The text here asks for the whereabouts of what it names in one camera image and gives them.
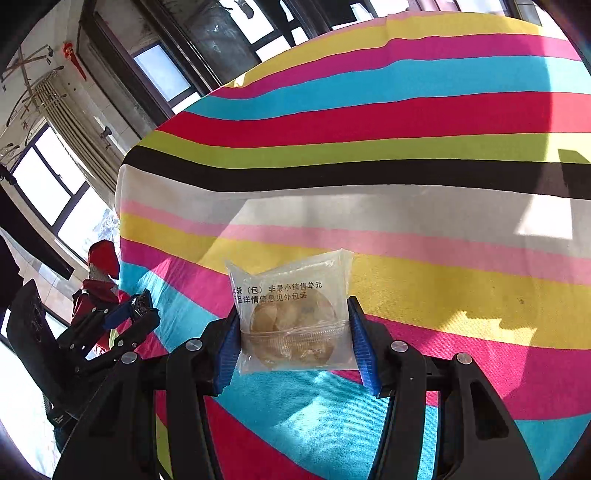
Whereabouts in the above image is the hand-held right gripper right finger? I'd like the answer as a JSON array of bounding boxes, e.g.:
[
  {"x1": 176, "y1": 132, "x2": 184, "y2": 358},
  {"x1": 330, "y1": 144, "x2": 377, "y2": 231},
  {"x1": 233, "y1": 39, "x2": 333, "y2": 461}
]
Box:
[{"x1": 346, "y1": 295, "x2": 541, "y2": 480}]

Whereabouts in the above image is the red hanging ornament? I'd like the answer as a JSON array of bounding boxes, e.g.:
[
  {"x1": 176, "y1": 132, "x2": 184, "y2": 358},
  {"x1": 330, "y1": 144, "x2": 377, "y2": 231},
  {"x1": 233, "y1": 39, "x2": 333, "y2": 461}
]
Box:
[{"x1": 62, "y1": 41, "x2": 88, "y2": 80}]

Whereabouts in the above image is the dark framed window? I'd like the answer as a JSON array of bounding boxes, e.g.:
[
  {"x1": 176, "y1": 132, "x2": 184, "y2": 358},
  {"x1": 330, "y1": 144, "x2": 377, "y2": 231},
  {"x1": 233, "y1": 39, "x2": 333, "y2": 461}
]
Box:
[{"x1": 0, "y1": 122, "x2": 121, "y2": 278}]

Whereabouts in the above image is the metal ceiling drying rack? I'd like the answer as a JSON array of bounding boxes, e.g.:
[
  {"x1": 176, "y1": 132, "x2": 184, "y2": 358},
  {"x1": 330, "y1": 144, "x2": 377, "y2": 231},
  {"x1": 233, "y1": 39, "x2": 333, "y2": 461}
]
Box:
[{"x1": 0, "y1": 41, "x2": 65, "y2": 158}]

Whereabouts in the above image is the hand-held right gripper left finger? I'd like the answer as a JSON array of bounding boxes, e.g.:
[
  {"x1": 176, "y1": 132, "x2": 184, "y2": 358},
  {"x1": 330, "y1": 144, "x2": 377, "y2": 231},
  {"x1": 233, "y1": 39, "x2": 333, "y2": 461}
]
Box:
[{"x1": 53, "y1": 307, "x2": 243, "y2": 480}]

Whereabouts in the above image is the clear round pastry packet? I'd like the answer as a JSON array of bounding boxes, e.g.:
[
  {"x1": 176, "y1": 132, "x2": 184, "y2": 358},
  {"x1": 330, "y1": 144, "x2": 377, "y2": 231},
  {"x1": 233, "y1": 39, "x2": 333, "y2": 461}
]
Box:
[{"x1": 225, "y1": 248, "x2": 359, "y2": 377}]

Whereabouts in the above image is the beige curtain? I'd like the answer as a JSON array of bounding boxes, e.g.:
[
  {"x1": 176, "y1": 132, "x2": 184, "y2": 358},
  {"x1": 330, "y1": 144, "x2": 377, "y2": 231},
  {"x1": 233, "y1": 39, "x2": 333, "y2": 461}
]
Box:
[{"x1": 30, "y1": 76, "x2": 123, "y2": 195}]

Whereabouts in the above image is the striped colourful cloth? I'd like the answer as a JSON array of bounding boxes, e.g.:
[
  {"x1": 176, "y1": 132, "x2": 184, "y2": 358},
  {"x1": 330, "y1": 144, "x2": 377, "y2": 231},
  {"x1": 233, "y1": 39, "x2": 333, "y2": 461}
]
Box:
[{"x1": 115, "y1": 11, "x2": 591, "y2": 480}]

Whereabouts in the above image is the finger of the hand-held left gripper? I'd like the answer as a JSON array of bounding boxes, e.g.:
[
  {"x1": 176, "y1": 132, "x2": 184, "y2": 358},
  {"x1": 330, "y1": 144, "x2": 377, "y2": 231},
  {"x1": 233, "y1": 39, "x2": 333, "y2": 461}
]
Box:
[
  {"x1": 58, "y1": 290, "x2": 154, "y2": 354},
  {"x1": 76, "y1": 311, "x2": 161, "y2": 372}
]

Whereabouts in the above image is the red jacket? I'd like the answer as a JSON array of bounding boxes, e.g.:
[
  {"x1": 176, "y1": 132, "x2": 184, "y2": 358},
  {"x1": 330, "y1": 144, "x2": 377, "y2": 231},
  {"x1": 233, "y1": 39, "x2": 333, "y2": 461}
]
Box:
[{"x1": 71, "y1": 240, "x2": 132, "y2": 324}]

